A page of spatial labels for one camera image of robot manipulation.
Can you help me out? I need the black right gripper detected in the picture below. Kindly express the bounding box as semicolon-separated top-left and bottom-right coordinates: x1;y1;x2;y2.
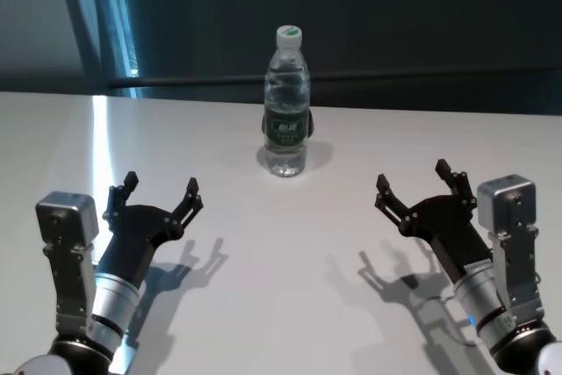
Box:
374;158;495;282

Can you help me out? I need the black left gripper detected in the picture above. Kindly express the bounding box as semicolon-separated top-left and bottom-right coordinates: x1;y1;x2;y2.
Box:
96;170;205;291

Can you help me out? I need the clear water bottle green label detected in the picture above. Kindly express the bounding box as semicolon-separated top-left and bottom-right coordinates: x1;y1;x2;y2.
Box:
263;24;311;178

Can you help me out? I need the thick grey handrail bar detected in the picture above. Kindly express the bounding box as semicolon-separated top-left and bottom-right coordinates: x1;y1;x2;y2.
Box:
107;65;562;87

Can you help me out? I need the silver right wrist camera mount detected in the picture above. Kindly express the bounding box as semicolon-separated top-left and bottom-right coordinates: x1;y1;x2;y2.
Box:
477;175;545;310

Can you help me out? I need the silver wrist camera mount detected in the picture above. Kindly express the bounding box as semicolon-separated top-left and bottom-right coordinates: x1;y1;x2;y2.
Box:
34;191;100;336
477;175;545;310

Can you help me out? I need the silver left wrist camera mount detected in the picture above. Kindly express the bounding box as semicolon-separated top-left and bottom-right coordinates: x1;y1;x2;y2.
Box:
34;191;100;336

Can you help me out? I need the grey window frame glass strip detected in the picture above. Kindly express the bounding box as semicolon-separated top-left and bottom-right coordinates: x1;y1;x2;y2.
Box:
54;0;144;97

